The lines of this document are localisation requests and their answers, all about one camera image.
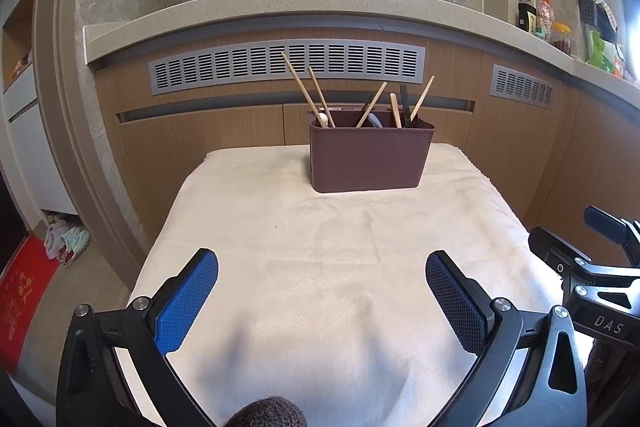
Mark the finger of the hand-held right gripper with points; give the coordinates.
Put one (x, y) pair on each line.
(605, 222)
(552, 247)

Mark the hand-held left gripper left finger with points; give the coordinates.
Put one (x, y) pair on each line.
(187, 302)

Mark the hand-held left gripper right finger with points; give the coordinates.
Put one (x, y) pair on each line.
(455, 302)

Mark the dark plastic utensil holder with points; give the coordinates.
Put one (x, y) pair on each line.
(370, 157)

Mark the blue plastic spoon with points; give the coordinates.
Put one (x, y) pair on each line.
(375, 122)

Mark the light wooden chopstick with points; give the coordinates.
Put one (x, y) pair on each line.
(317, 89)
(423, 98)
(375, 99)
(300, 84)

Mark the brown wooden chopstick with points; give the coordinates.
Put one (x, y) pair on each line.
(395, 109)

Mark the black thick chopstick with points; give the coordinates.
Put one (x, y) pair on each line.
(405, 104)

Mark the dark thin chopstick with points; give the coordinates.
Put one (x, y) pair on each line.
(366, 109)

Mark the white plastic spoon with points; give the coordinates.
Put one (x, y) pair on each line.
(326, 119)

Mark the person's left hand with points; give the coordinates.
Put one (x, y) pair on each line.
(265, 414)

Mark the wooden kitchen cabinet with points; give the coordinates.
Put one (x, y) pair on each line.
(500, 157)

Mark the white cloth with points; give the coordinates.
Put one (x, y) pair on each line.
(325, 267)

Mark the pair of slippers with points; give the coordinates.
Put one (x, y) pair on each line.
(65, 239)

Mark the short grey vent grille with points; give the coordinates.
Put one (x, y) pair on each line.
(522, 86)

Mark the red floor mat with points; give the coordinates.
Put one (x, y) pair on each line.
(25, 307)

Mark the green plastic bag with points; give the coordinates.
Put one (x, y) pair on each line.
(602, 54)

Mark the glass jar with yellow lid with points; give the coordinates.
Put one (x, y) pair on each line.
(561, 39)

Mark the clear bottle with orange cap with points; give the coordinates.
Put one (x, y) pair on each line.
(545, 19)

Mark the dark soy sauce bottle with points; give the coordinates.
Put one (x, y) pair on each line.
(527, 17)

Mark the long grey vent grille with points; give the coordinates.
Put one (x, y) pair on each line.
(285, 67)

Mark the white shelf cabinet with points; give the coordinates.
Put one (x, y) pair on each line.
(20, 107)

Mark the speckled stone countertop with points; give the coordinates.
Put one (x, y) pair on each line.
(300, 9)

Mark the dark wall rack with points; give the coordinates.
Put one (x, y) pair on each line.
(597, 19)

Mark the beige door frame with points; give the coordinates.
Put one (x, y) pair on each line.
(65, 107)

